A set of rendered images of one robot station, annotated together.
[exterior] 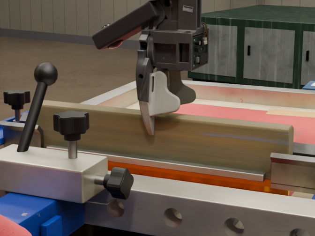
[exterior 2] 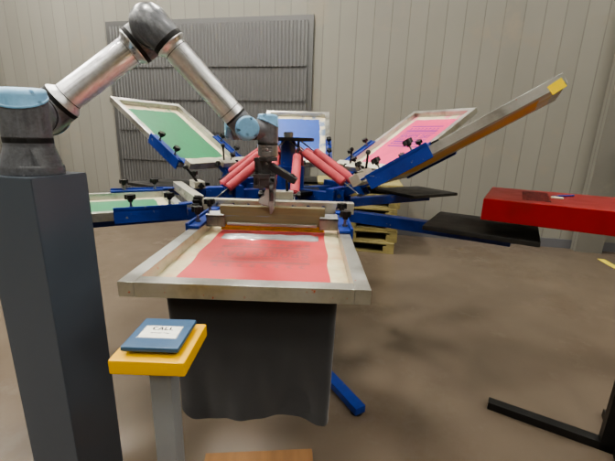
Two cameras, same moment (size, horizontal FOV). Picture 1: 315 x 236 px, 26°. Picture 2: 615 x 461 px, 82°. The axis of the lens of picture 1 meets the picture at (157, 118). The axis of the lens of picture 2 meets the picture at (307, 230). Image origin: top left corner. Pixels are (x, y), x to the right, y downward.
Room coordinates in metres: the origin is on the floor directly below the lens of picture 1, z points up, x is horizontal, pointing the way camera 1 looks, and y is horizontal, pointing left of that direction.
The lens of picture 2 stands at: (2.27, -0.40, 1.32)
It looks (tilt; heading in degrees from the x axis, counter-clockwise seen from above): 15 degrees down; 157
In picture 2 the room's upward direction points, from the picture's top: 2 degrees clockwise
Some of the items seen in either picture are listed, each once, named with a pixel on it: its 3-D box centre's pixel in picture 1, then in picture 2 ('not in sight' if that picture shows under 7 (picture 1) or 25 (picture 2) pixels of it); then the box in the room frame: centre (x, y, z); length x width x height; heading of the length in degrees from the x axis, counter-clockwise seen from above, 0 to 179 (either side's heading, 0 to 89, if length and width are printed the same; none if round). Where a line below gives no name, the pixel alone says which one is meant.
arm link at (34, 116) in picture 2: not in sight; (25, 112); (1.04, -0.72, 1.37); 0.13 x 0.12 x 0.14; 175
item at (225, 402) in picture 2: not in sight; (252, 357); (1.44, -0.20, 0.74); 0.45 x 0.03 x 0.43; 67
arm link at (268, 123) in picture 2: not in sight; (266, 129); (0.97, -0.02, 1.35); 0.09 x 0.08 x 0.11; 85
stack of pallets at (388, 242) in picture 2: not in sight; (353, 211); (-1.65, 1.91, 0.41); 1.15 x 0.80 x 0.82; 56
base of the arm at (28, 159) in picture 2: not in sight; (31, 155); (1.05, -0.72, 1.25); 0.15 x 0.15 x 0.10
